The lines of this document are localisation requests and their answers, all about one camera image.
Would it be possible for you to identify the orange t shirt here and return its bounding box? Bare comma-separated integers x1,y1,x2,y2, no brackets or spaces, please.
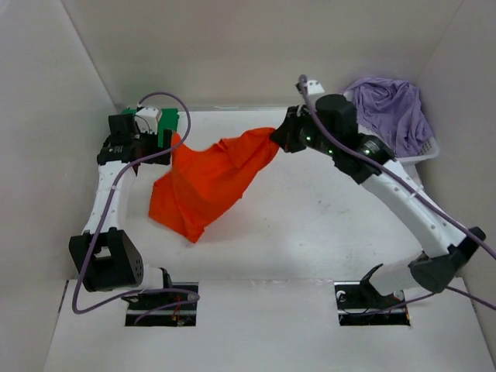
148,127,278,243

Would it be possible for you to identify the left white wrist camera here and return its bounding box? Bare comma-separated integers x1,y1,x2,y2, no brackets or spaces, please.
134,107,162,135

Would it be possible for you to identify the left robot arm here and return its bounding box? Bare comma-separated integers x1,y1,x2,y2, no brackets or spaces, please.
69,107,179,309

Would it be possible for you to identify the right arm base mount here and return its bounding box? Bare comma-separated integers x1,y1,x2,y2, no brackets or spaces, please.
334,264,411,326

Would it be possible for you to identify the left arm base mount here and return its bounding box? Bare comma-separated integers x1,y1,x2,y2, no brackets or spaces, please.
122,282,199,328

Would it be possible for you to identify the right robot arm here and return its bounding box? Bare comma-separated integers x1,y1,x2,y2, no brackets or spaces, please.
270,95,485,308

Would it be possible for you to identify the purple cable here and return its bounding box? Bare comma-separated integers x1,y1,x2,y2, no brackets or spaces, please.
297,74,496,315
71,91,201,325

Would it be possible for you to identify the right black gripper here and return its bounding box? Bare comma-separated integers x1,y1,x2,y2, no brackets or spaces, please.
270,105,339,157

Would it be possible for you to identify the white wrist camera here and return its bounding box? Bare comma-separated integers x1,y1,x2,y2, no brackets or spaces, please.
134,107,162,135
305,79,326,96

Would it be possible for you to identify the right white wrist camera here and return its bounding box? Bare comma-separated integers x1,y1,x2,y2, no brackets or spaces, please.
305,79,326,96

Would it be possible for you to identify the green t shirt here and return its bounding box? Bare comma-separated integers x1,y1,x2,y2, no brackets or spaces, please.
121,108,179,134

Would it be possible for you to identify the white plastic laundry basket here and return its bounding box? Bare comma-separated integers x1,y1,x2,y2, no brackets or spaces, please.
343,90,440,167

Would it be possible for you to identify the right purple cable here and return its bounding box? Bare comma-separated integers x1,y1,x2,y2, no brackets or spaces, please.
297,74,496,315

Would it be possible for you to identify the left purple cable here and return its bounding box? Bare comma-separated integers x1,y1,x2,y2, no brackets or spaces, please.
71,91,201,325

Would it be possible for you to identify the lavender t shirt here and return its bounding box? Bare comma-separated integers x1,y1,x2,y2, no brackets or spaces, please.
344,77,434,158

